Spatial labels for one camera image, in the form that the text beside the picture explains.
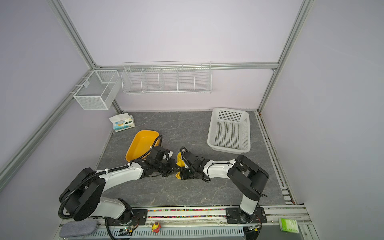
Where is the white wire shelf basket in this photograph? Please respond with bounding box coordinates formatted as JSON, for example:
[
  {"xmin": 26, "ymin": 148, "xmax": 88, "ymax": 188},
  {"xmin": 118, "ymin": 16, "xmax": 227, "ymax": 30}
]
[{"xmin": 122, "ymin": 61, "xmax": 213, "ymax": 94}]

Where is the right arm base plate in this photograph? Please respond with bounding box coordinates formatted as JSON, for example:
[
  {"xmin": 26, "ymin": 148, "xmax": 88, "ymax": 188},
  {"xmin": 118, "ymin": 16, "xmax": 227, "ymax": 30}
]
[{"xmin": 226, "ymin": 206, "xmax": 267, "ymax": 224}]

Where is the white mesh wall box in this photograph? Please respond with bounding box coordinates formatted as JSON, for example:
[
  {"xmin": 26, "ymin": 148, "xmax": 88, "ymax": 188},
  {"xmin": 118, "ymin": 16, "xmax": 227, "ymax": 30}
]
[{"xmin": 74, "ymin": 70, "xmax": 122, "ymax": 111}]

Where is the grey cloth pad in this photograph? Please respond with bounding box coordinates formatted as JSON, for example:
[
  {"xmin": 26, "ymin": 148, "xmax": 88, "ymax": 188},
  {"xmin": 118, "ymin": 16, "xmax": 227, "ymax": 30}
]
[{"xmin": 59, "ymin": 220, "xmax": 99, "ymax": 238}]

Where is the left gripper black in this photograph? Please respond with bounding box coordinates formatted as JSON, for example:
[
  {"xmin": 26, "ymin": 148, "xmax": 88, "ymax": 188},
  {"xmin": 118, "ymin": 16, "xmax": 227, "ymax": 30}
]
[{"xmin": 154, "ymin": 158, "xmax": 181, "ymax": 177}]

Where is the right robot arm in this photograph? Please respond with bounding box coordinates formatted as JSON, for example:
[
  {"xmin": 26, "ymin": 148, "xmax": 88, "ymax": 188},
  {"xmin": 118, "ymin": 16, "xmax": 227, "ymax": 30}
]
[{"xmin": 180, "ymin": 147, "xmax": 269, "ymax": 216}]

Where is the white perforated plastic basket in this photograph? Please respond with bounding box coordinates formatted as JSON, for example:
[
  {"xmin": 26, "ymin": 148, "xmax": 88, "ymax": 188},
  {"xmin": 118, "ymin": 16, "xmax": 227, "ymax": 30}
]
[{"xmin": 207, "ymin": 108, "xmax": 251, "ymax": 155}]

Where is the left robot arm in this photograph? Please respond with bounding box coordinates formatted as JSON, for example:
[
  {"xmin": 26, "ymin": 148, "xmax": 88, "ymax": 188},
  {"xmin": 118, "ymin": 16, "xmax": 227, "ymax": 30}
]
[{"xmin": 58, "ymin": 146, "xmax": 180, "ymax": 225}]

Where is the yellow paper napkin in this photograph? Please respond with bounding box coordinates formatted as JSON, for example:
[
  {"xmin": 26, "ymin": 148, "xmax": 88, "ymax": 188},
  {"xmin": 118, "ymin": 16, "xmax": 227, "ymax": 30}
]
[{"xmin": 176, "ymin": 153, "xmax": 185, "ymax": 180}]

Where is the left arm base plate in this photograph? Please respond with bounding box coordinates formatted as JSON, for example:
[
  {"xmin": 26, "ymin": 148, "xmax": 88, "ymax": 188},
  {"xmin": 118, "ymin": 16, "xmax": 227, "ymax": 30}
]
[{"xmin": 106, "ymin": 209, "xmax": 148, "ymax": 226}]

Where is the orange plastic tray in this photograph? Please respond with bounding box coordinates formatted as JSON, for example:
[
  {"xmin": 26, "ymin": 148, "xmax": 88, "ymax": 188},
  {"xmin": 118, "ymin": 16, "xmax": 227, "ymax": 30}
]
[{"xmin": 126, "ymin": 130, "xmax": 160, "ymax": 162}]

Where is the tissue pack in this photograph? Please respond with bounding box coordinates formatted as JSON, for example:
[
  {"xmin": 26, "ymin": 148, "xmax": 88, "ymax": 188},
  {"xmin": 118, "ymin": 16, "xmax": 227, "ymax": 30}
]
[{"xmin": 109, "ymin": 113, "xmax": 136, "ymax": 132}]

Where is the red emergency stop button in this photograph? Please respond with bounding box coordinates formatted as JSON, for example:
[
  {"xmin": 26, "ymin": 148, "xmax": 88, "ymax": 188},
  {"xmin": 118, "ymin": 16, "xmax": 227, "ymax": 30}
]
[{"xmin": 151, "ymin": 222, "xmax": 162, "ymax": 233}]

